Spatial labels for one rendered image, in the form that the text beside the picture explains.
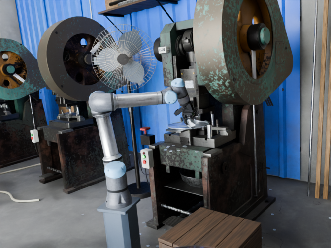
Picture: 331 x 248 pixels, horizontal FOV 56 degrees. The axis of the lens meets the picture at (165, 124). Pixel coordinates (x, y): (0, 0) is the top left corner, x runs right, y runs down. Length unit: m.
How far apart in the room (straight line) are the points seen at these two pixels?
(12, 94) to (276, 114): 3.40
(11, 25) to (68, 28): 3.84
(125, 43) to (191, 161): 1.24
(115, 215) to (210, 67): 0.97
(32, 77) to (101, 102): 3.24
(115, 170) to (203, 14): 0.96
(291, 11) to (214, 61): 1.56
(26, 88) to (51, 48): 1.85
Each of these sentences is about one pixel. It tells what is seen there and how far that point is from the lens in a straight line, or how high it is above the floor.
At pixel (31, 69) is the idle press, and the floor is 1.31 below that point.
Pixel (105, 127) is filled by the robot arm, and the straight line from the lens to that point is 1.82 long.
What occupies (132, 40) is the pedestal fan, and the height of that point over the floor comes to 1.45.
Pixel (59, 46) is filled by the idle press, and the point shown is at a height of 1.46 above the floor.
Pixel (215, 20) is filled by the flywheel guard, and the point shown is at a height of 1.41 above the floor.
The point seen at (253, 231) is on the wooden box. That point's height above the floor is 0.35.
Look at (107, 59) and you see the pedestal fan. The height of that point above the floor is 1.31.
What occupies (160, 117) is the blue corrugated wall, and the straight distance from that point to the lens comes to 4.06.
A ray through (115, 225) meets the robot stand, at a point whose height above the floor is 0.35.
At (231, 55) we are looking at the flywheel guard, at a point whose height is 1.23.
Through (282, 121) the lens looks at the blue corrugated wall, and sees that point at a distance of 3.18.
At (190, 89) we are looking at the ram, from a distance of 2.18.
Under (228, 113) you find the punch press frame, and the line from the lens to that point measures 2.34.
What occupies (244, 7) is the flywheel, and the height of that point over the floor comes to 1.52.
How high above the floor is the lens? 1.20
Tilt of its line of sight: 10 degrees down
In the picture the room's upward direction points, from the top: 5 degrees counter-clockwise
